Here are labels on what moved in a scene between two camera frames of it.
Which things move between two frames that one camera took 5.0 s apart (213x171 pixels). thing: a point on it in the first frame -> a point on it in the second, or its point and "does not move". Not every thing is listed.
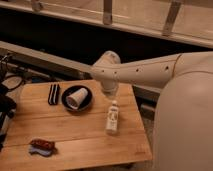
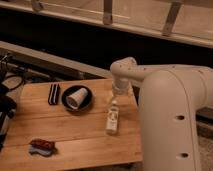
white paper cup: [74, 100] does not move
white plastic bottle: [112, 117] does not move
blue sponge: [46, 153] does not move
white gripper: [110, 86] -> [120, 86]
